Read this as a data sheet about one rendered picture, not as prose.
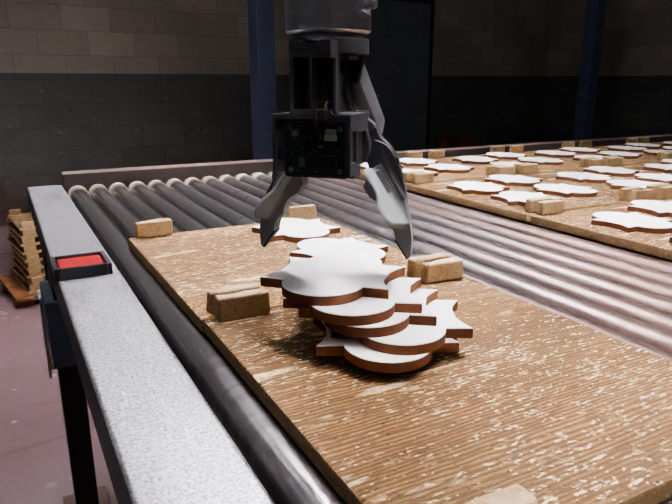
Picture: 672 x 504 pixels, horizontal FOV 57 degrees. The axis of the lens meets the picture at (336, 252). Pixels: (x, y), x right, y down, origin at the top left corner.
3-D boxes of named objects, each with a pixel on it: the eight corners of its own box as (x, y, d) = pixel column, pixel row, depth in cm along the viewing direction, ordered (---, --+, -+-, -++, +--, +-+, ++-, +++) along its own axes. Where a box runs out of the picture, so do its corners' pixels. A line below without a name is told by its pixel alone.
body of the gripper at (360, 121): (269, 182, 54) (265, 36, 51) (304, 169, 62) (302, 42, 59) (353, 186, 52) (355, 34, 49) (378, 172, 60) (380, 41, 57)
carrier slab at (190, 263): (201, 333, 66) (200, 319, 66) (128, 247, 101) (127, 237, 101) (457, 284, 83) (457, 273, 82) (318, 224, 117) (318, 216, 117)
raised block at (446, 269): (426, 285, 77) (427, 264, 76) (418, 281, 79) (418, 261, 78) (464, 279, 80) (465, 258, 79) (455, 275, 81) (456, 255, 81)
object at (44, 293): (47, 390, 105) (33, 290, 100) (42, 359, 117) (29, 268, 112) (116, 376, 110) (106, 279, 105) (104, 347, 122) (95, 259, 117)
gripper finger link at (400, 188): (376, 218, 58) (324, 142, 58) (380, 215, 60) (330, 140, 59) (416, 191, 56) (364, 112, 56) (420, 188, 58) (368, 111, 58)
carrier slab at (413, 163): (402, 190, 154) (402, 172, 153) (328, 170, 189) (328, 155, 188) (508, 180, 170) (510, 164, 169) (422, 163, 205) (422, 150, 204)
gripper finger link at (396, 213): (396, 272, 54) (338, 185, 54) (409, 255, 60) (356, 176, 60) (425, 255, 53) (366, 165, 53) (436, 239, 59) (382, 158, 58)
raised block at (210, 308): (210, 318, 67) (209, 293, 66) (205, 312, 68) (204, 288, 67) (262, 308, 69) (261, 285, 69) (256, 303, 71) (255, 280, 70)
